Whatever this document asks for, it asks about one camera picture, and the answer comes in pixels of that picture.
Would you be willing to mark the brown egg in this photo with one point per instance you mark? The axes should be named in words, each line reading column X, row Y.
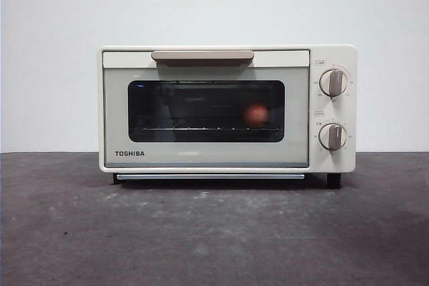
column 255, row 115

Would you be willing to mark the metal oven crumb tray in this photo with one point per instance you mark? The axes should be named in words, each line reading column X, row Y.
column 207, row 176

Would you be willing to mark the oven timer knob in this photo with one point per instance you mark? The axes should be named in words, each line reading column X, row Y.
column 332, row 136

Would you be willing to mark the oven temperature knob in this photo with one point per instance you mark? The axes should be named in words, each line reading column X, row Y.
column 333, row 82

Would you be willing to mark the white Toshiba toaster oven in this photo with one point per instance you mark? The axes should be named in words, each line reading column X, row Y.
column 332, row 55

